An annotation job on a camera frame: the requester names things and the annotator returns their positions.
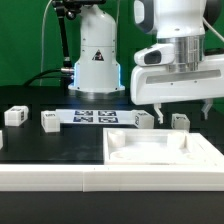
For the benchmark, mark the white part left edge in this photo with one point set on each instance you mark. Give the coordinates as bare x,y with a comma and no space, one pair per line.
1,139

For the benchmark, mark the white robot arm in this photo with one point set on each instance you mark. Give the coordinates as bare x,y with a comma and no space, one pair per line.
174,69

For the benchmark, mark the white square table top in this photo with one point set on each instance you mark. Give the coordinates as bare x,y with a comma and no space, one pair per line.
124,146

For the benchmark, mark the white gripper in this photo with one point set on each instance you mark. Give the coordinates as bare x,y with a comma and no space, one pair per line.
152,85

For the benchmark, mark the white marker sheet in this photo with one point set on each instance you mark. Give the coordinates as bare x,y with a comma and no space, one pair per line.
101,117

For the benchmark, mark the white U-shaped fence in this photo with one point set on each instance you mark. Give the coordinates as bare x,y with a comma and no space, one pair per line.
92,178

